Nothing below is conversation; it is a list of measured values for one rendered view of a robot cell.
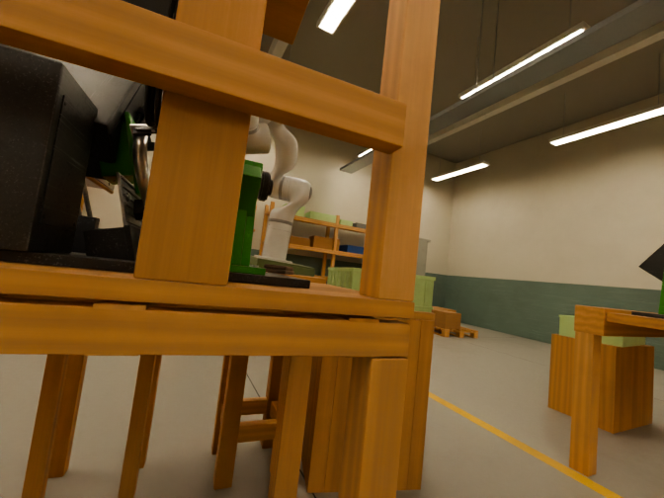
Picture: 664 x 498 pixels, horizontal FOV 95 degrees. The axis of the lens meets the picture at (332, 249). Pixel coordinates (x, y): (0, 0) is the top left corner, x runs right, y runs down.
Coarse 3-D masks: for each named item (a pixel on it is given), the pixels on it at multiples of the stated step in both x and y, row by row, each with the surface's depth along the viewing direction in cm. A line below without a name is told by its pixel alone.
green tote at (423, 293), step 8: (328, 272) 197; (336, 272) 174; (344, 272) 156; (352, 272) 141; (360, 272) 140; (328, 280) 193; (336, 280) 172; (344, 280) 154; (352, 280) 140; (360, 280) 140; (416, 280) 145; (424, 280) 146; (432, 280) 146; (352, 288) 139; (416, 288) 145; (424, 288) 146; (432, 288) 147; (416, 296) 145; (424, 296) 145; (432, 296) 146; (416, 304) 144; (424, 304) 145
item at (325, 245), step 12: (264, 216) 637; (300, 216) 626; (312, 216) 643; (324, 216) 654; (336, 216) 664; (264, 228) 634; (336, 228) 661; (348, 228) 669; (360, 228) 688; (264, 240) 611; (300, 240) 631; (312, 240) 655; (324, 240) 656; (336, 240) 660; (324, 252) 642; (336, 252) 655; (348, 252) 673; (360, 252) 692; (324, 264) 694; (324, 276) 683
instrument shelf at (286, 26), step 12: (276, 0) 67; (288, 0) 66; (300, 0) 66; (276, 12) 70; (288, 12) 69; (300, 12) 69; (264, 24) 74; (276, 24) 73; (288, 24) 73; (276, 36) 77; (288, 36) 76
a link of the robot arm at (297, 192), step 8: (288, 184) 147; (296, 184) 147; (304, 184) 147; (288, 192) 147; (296, 192) 146; (304, 192) 147; (288, 200) 151; (296, 200) 146; (304, 200) 148; (280, 208) 146; (288, 208) 146; (296, 208) 150; (272, 216) 147; (280, 216) 146; (288, 216) 147
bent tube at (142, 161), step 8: (136, 136) 75; (144, 136) 76; (136, 144) 72; (144, 144) 74; (136, 152) 71; (144, 152) 72; (136, 160) 71; (144, 160) 71; (136, 168) 71; (144, 168) 71; (136, 176) 71; (144, 176) 71; (144, 184) 72; (144, 192) 73; (144, 200) 75
